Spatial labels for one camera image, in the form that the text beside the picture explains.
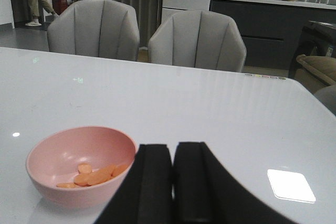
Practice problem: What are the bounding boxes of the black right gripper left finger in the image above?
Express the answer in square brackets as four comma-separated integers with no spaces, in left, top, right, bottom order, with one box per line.
[95,144,172,223]

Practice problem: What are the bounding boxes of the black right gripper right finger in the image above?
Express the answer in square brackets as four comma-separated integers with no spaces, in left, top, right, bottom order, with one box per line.
[174,142,299,223]

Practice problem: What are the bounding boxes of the orange ham slices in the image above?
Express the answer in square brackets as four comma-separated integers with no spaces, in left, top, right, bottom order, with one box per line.
[56,163,128,189]

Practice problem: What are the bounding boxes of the pink bowl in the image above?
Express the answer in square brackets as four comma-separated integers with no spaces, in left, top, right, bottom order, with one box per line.
[26,126,138,208]

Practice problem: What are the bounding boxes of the right beige upholstered chair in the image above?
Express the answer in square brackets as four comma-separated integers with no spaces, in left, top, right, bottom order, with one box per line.
[148,10,247,72]

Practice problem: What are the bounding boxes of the beige upholstered chair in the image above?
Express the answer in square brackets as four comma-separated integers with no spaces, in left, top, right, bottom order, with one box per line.
[148,10,247,72]
[47,0,140,61]

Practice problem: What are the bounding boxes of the left beige upholstered chair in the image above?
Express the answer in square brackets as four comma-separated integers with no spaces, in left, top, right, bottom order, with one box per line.
[47,0,140,61]

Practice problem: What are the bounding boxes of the grey kitchen counter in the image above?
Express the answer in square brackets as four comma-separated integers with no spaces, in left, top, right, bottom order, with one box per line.
[211,0,335,70]

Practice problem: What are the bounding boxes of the red trash bin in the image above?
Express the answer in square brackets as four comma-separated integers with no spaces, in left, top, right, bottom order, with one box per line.
[52,0,68,15]

